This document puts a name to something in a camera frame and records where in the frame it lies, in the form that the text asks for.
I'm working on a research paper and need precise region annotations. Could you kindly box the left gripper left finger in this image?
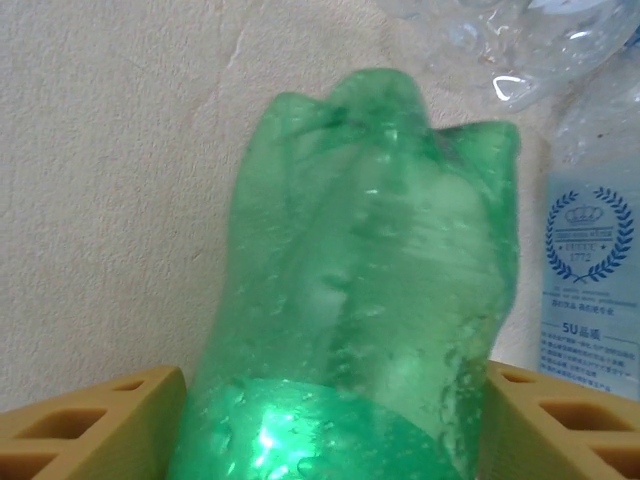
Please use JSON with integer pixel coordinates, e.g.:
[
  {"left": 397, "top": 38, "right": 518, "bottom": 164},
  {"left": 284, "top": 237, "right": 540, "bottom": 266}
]
[{"left": 0, "top": 364, "right": 187, "bottom": 480}]

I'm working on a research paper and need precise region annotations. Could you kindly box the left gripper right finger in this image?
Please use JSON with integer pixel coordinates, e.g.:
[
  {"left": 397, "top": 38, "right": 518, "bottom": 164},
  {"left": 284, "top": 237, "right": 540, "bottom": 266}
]
[{"left": 477, "top": 359, "right": 640, "bottom": 480}]

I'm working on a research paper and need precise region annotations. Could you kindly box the green bottle with yellow cap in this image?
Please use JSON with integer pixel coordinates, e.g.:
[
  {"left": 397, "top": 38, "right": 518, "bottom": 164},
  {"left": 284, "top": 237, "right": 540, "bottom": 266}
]
[{"left": 167, "top": 67, "right": 521, "bottom": 480}]

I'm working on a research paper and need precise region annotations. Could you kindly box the clear bottle blue Pepsi label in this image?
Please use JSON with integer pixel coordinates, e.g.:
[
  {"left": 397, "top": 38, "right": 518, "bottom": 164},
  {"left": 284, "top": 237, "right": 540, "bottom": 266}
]
[{"left": 399, "top": 0, "right": 640, "bottom": 114}]

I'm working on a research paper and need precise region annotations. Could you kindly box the clear bottle pale blue label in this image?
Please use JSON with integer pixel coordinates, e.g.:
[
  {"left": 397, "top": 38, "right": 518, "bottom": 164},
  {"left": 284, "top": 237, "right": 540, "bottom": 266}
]
[{"left": 537, "top": 59, "right": 640, "bottom": 401}]

